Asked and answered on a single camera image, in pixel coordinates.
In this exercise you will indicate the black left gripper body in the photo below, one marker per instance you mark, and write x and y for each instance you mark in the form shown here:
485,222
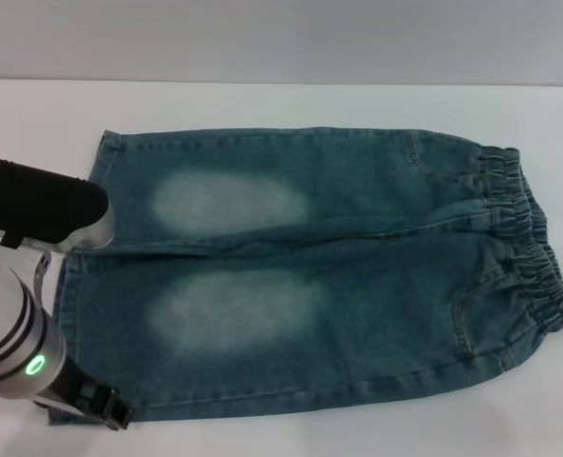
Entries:
76,390

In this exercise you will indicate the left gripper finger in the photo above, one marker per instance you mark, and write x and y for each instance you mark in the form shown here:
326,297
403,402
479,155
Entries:
116,409

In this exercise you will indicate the blue denim shorts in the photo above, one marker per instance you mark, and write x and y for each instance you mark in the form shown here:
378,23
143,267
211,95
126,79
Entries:
333,285

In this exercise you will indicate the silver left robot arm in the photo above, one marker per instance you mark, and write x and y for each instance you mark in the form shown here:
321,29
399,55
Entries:
14,309

